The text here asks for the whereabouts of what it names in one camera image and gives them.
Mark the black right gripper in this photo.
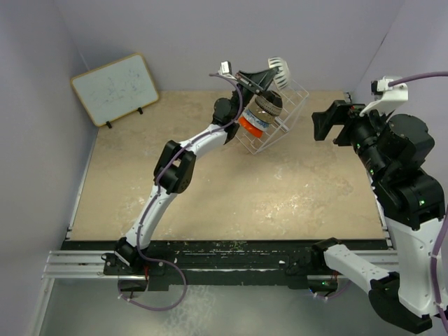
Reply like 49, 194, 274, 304
313, 99, 395, 181

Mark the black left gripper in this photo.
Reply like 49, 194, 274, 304
230, 68, 277, 122

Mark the white bowl orange rim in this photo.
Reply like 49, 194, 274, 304
268, 57, 291, 90

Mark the beige bowl dark rim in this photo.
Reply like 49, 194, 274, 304
255, 90, 283, 117

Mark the black glossy bowl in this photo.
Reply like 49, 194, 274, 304
248, 102, 276, 125

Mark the blue floral ceramic bowl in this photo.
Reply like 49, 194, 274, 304
241, 109, 270, 132

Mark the orange plastic bowl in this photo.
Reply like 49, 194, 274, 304
239, 117, 263, 138

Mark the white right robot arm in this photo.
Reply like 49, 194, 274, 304
311, 100, 447, 334

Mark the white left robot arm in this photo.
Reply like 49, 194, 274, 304
115, 65, 291, 274

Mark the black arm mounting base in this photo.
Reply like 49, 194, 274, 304
59, 239, 389, 292

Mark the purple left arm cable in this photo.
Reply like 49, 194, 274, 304
117, 71, 245, 312

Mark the white wire dish rack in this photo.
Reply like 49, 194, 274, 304
236, 80, 309, 154

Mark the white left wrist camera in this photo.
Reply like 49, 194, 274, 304
218, 61, 233, 78

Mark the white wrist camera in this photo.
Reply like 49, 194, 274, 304
218, 61, 233, 78
367, 76, 409, 116

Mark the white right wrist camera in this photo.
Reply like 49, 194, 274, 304
367, 76, 409, 116

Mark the small whiteboard wooden frame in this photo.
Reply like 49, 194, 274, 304
70, 53, 159, 127

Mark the aluminium extrusion rail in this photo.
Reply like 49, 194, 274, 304
43, 251, 104, 279

